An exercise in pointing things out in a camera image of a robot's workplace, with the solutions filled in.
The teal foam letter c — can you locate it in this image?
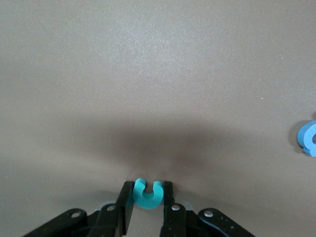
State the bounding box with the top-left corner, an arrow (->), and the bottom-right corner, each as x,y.
132,178 -> 164,211

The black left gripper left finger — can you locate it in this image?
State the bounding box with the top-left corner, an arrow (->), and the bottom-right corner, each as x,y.
89,181 -> 135,237

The brown table cover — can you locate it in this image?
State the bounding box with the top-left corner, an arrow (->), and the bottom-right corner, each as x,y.
0,0 -> 316,237

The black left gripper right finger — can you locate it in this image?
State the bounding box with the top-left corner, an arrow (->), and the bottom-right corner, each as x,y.
159,181 -> 190,237

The blue foam letter a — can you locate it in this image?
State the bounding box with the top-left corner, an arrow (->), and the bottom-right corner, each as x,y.
296,119 -> 316,158

